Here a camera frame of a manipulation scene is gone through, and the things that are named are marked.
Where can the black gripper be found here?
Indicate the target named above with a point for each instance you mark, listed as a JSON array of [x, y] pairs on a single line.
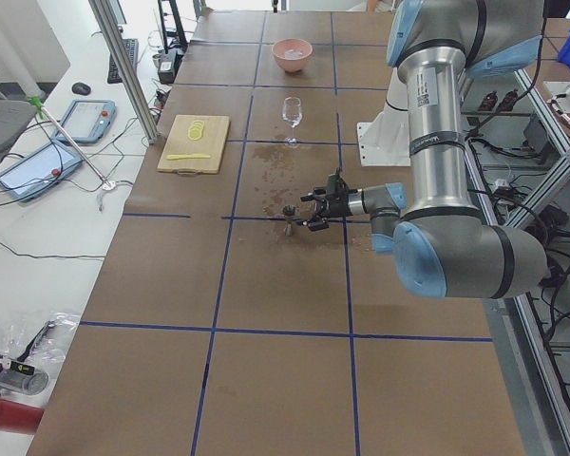
[[338, 205]]

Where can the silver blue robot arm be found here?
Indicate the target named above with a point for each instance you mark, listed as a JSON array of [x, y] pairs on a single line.
[[439, 244]]

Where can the clear wine glass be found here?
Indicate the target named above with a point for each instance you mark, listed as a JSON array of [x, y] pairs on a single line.
[[292, 114]]

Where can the clear ice cubes pile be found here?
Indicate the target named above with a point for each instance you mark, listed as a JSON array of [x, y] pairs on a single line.
[[293, 54]]

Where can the bamboo cutting board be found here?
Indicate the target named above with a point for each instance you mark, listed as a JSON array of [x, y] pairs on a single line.
[[213, 140]]

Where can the pink bowl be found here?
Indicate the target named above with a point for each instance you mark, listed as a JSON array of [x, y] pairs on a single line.
[[292, 66]]

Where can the yellow plastic knife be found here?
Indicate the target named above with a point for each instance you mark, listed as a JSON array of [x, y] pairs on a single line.
[[193, 156]]

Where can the black power box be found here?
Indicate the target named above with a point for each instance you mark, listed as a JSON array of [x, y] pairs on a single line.
[[169, 64]]

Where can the metal rod with green tip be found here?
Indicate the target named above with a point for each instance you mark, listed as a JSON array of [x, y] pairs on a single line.
[[107, 184]]

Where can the blue teach pendant far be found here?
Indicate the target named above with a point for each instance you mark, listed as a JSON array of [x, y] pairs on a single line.
[[86, 121]]

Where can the blue teach pendant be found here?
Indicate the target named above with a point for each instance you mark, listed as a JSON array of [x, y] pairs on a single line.
[[36, 173], [86, 121]]

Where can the black computer mouse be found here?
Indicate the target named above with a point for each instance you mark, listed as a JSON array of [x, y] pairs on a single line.
[[81, 89]]

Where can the blue teach pendant near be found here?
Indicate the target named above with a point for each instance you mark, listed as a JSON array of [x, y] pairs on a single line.
[[36, 173]]

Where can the clear plastic bag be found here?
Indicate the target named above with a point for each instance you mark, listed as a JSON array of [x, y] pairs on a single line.
[[43, 340]]

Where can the red cylinder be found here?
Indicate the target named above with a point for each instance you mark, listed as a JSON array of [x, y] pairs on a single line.
[[19, 418]]

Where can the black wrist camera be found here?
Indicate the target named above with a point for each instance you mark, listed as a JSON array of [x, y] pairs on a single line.
[[336, 187]]

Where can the aluminium frame post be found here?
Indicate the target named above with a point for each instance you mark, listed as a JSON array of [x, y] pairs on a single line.
[[109, 27]]

